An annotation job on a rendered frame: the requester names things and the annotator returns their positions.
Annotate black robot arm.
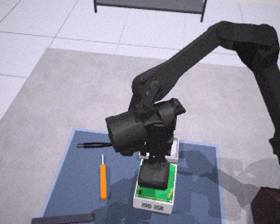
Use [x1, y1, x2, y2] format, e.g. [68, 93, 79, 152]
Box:
[106, 20, 280, 165]

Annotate blue work mat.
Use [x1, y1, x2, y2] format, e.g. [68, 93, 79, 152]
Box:
[39, 128, 226, 224]

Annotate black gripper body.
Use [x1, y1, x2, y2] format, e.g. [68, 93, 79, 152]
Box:
[137, 132, 174, 191]

